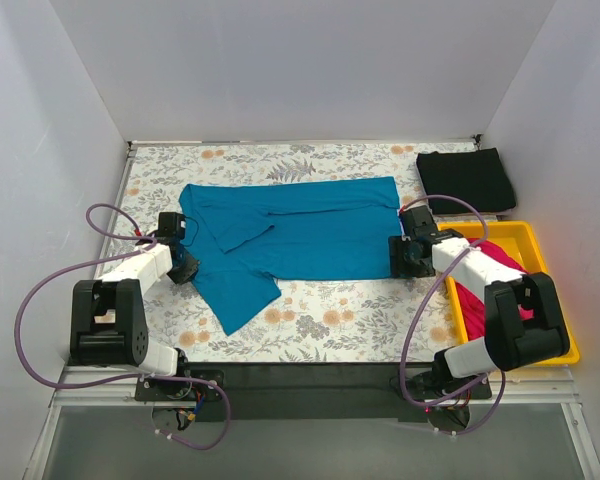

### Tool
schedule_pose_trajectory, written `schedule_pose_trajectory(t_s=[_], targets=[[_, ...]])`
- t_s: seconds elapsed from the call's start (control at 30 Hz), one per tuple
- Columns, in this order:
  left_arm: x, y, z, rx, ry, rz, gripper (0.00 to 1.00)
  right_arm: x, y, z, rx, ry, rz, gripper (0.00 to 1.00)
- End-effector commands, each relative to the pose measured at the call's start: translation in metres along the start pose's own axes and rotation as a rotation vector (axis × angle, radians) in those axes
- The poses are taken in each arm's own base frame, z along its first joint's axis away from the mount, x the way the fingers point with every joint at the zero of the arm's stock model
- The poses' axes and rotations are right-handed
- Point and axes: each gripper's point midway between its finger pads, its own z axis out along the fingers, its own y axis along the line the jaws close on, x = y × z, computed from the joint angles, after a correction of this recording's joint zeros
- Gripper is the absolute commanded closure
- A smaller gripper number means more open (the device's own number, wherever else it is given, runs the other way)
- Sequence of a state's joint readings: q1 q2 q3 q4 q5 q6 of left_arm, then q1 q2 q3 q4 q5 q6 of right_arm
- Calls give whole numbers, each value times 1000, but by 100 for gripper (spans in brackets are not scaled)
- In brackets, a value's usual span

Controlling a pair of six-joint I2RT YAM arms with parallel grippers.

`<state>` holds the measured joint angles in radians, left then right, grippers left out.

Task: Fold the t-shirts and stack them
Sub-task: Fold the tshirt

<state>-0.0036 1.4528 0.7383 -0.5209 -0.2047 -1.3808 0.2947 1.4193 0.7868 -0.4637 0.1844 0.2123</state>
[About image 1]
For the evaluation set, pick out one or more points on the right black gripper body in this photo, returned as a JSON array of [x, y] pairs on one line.
[[400, 257]]

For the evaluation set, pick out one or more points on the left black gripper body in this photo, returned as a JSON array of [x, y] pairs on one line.
[[185, 270]]

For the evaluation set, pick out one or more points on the teal blue t shirt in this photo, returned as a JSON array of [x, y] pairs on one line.
[[248, 238]]

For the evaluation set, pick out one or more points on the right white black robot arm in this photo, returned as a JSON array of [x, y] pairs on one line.
[[523, 319]]

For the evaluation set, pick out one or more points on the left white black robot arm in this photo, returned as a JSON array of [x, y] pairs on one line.
[[108, 321]]

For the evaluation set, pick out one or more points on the floral patterned table mat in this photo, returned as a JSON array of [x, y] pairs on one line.
[[310, 321]]

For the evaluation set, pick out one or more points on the folded black t shirt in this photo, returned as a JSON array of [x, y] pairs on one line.
[[478, 178]]

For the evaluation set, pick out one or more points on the magenta pink t shirt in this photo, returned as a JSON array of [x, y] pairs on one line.
[[471, 307]]

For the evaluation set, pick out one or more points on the yellow plastic tray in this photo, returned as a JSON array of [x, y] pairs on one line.
[[518, 241]]

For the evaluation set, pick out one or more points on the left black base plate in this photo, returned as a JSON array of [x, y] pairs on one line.
[[172, 391]]

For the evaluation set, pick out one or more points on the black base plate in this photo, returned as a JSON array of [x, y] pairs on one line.
[[421, 385], [172, 391]]

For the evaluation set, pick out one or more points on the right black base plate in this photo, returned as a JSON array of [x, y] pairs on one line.
[[421, 385]]

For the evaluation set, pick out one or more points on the aluminium frame rail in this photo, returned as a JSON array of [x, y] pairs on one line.
[[530, 385]]

